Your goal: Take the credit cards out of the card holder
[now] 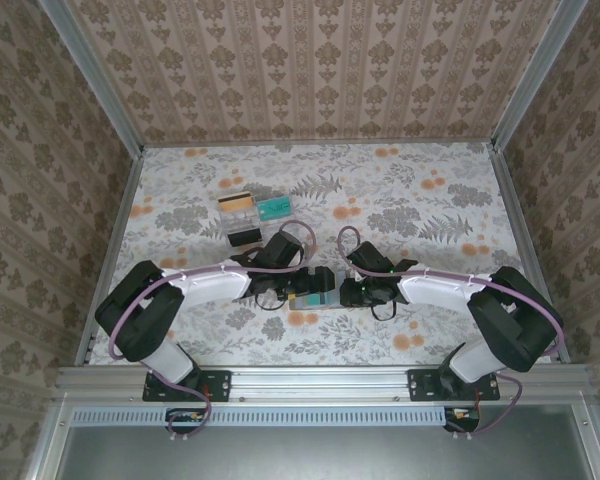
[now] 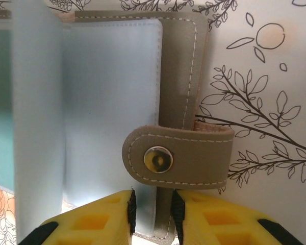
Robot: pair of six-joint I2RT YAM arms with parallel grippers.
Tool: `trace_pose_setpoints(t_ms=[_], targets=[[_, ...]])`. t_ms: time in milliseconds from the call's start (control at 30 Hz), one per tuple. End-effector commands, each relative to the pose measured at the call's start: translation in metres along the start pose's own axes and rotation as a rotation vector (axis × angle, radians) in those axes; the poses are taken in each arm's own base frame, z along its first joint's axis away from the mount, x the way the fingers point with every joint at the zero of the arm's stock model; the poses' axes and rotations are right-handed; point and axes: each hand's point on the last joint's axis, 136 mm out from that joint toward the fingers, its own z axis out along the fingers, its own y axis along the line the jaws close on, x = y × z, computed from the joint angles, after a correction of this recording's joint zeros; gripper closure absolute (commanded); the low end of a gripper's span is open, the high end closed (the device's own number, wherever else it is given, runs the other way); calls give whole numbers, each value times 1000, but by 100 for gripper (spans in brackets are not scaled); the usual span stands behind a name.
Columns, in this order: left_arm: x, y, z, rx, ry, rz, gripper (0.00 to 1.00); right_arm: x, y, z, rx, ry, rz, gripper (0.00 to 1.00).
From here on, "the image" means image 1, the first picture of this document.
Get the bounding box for taupe leather card holder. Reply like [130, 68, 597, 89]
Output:
[287, 287, 349, 314]

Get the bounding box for teal VIP card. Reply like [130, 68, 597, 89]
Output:
[256, 198, 295, 222]

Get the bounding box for black plastic card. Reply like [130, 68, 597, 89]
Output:
[227, 229, 262, 250]

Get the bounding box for clear acrylic card organizer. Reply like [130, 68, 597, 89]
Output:
[217, 191, 301, 250]

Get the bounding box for gold card with stripe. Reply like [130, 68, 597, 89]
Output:
[217, 192, 257, 211]

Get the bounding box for grey sheet metal panel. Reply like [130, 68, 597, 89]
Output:
[24, 399, 600, 480]

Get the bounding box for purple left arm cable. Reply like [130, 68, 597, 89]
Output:
[108, 218, 318, 441]

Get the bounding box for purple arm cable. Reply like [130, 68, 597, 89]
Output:
[108, 218, 318, 441]
[337, 225, 565, 440]

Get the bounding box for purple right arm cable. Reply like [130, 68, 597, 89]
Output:
[337, 225, 565, 440]

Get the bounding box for wide aluminium base rail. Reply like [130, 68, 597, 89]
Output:
[53, 363, 594, 407]

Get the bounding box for thin aluminium table edge rail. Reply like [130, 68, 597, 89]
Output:
[142, 138, 496, 149]

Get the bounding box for grey slotted cable duct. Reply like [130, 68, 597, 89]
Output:
[72, 405, 481, 427]

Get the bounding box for aluminium table side rail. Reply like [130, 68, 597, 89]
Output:
[492, 147, 572, 364]
[73, 149, 146, 366]

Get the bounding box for black cable connector hub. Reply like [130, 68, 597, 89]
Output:
[443, 407, 482, 434]
[165, 407, 215, 435]

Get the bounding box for aluminium frame post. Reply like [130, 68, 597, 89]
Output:
[38, 0, 146, 157]
[489, 0, 589, 151]

